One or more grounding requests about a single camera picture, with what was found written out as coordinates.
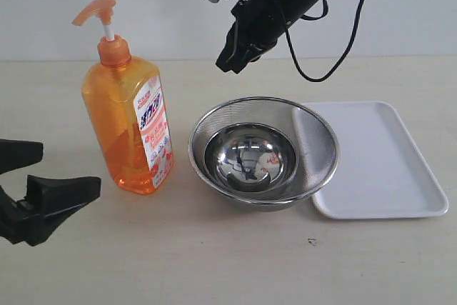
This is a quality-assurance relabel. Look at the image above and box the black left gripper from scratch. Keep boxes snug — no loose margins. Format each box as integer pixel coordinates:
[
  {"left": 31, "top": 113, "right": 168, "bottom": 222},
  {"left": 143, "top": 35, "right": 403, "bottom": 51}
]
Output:
[{"left": 1, "top": 139, "right": 101, "bottom": 246}]

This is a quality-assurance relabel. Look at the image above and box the steel mesh strainer basket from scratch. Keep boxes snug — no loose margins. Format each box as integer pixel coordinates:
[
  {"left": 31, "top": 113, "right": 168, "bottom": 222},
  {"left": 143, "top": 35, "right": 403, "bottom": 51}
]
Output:
[{"left": 188, "top": 96, "right": 341, "bottom": 211}]

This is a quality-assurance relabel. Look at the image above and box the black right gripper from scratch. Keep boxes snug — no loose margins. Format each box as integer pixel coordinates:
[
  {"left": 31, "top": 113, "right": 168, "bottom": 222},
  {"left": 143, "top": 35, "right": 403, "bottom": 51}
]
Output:
[{"left": 216, "top": 0, "right": 319, "bottom": 74}]

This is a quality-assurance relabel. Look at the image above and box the orange pump soap bottle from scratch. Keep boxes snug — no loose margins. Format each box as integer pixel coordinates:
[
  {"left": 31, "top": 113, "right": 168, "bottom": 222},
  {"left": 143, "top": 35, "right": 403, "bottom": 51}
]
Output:
[{"left": 72, "top": 0, "right": 174, "bottom": 195}]

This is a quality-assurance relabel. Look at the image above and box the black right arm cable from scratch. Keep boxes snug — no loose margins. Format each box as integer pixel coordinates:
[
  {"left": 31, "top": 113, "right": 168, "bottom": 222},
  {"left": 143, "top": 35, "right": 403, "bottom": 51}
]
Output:
[{"left": 283, "top": 0, "right": 378, "bottom": 83}]

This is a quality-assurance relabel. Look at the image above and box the white rectangular plastic tray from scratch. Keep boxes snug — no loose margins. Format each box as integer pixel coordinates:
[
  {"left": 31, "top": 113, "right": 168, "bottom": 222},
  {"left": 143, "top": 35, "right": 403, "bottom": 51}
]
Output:
[{"left": 304, "top": 101, "right": 449, "bottom": 219}]

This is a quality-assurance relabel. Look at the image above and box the small stainless steel bowl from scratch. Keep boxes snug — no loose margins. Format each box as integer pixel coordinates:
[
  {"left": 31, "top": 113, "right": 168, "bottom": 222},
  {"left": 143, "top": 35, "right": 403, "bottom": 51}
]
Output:
[{"left": 204, "top": 122, "right": 298, "bottom": 196}]

